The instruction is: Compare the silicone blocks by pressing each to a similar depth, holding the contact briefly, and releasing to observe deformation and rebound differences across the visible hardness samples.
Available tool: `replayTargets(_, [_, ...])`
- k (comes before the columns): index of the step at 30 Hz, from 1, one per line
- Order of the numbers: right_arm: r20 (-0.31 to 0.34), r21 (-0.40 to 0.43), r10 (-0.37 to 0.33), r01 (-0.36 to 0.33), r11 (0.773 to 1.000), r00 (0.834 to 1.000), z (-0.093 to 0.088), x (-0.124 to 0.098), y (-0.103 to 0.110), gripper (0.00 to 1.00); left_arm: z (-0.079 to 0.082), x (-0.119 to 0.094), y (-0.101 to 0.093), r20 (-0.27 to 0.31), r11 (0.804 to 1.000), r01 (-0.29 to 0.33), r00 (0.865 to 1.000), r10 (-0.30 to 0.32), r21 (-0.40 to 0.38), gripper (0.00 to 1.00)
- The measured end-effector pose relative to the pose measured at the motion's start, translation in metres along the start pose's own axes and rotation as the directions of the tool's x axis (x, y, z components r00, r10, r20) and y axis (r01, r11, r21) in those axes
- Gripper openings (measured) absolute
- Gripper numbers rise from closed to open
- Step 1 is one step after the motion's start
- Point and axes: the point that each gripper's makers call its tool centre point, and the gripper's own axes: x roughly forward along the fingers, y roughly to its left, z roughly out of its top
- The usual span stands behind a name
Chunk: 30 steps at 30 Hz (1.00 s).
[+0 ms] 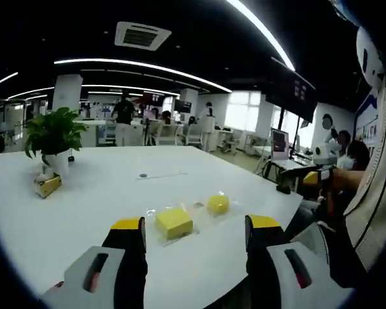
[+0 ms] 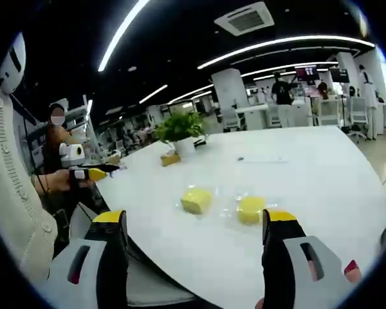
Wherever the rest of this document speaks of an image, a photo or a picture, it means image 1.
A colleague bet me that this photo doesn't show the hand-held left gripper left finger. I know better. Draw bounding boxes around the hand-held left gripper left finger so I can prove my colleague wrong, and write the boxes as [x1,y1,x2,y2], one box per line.
[41,216,149,309]

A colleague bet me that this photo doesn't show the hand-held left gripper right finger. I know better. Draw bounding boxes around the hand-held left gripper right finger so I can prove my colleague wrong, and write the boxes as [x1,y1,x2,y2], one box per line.
[244,214,355,309]

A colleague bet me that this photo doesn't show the round yellow silicone block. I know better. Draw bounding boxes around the round yellow silicone block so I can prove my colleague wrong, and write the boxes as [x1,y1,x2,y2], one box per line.
[207,194,230,216]

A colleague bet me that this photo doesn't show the square yellow silicone block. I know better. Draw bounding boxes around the square yellow silicone block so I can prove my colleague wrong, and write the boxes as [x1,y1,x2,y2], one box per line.
[155,207,194,241]

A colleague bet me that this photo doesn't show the person's left hand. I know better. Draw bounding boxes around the person's left hand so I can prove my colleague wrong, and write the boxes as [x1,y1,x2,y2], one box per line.
[44,281,66,294]

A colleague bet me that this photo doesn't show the monitor with pink screen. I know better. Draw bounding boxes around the monitor with pink screen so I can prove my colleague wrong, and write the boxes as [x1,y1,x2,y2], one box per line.
[271,127,291,160]

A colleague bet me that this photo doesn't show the person's dark trousers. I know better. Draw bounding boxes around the person's dark trousers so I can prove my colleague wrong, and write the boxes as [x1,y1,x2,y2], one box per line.
[286,189,368,290]

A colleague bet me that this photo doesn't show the hanging black display screen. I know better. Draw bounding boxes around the hanging black display screen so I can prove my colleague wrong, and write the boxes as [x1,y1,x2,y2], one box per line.
[265,57,318,124]

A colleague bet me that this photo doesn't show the yellow tissue box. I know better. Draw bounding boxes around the yellow tissue box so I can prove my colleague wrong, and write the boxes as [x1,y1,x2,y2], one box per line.
[33,167,63,199]

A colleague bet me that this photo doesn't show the white office chair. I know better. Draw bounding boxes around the white office chair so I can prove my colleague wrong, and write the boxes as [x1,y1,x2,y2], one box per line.
[154,124,181,147]
[184,124,204,148]

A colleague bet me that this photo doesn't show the long ceiling light strip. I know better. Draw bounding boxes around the long ceiling light strip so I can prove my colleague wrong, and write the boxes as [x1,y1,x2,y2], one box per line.
[53,58,233,93]
[226,0,297,72]

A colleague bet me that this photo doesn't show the green potted plant white pot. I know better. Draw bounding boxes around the green potted plant white pot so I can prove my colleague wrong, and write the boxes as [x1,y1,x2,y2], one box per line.
[24,107,87,176]

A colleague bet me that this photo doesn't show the black tripod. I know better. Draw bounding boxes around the black tripod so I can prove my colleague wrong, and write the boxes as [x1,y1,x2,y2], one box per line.
[142,118,152,146]

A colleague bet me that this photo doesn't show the white pillar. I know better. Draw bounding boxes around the white pillar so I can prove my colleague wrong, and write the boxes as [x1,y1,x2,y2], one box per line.
[52,74,84,112]

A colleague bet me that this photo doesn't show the ceiling air conditioner vent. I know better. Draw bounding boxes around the ceiling air conditioner vent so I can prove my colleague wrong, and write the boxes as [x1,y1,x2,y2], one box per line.
[115,21,172,52]

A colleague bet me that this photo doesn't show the short ceiling light strip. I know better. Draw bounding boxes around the short ceiling light strip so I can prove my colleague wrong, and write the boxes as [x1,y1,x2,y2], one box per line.
[0,71,19,89]

